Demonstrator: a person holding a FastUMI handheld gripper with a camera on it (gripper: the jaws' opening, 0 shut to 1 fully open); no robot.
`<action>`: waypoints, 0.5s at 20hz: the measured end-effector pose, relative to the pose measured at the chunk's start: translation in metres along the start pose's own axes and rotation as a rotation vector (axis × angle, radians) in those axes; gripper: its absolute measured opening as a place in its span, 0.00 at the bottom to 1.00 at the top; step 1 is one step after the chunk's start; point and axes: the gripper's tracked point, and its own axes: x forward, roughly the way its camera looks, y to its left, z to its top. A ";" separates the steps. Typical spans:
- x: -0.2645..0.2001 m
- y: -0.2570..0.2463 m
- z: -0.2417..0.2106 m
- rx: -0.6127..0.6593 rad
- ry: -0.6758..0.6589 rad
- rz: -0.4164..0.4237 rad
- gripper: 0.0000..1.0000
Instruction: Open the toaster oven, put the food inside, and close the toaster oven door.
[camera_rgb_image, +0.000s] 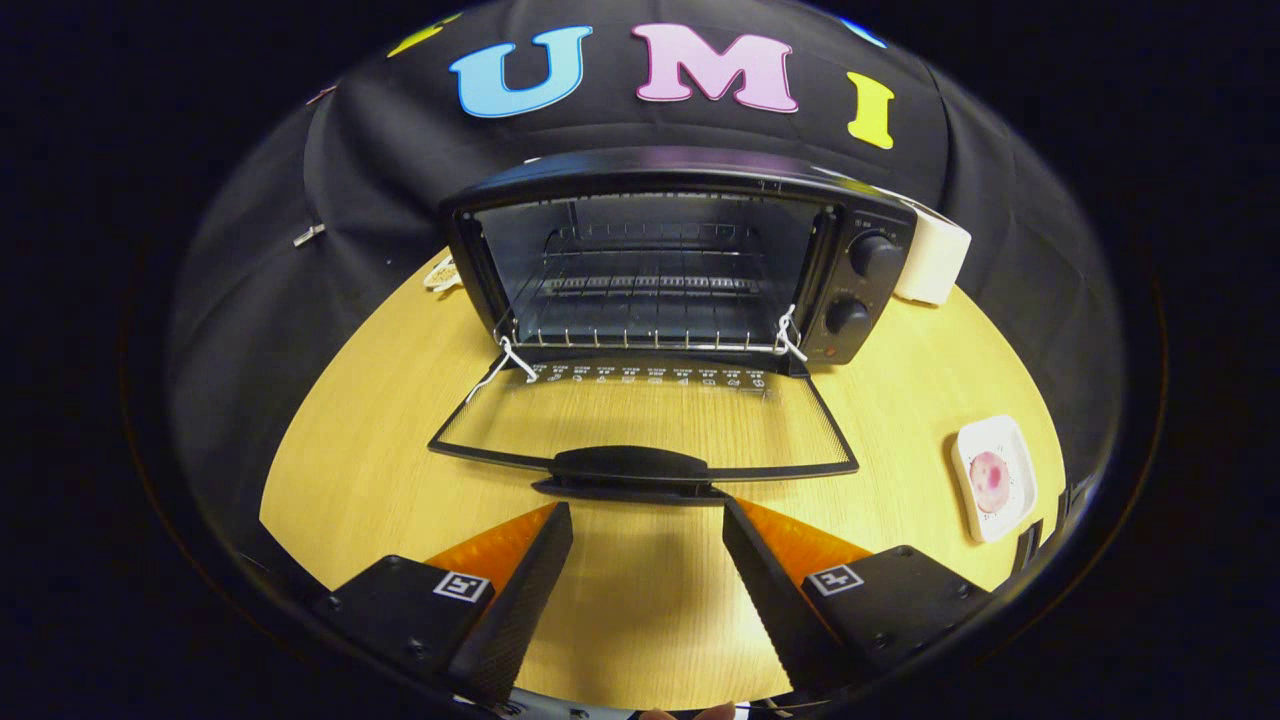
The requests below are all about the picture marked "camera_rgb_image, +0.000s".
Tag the white boxy appliance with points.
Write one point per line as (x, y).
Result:
(935, 260)

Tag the black toaster oven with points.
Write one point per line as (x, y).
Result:
(870, 255)

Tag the reddish cloth clip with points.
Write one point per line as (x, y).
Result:
(321, 94)

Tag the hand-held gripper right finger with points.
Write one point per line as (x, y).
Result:
(775, 610)

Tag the white square plate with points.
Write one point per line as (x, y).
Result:
(1020, 470)

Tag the silver cloth clip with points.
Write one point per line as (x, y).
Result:
(309, 235)

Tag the small dish with brown food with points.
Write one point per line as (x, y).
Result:
(443, 275)

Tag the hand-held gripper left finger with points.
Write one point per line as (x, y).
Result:
(520, 610)

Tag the pink ham slice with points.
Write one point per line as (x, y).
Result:
(990, 482)

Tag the black backdrop cloth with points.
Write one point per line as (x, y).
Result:
(400, 150)

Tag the metal oven rack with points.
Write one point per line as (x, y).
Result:
(650, 284)

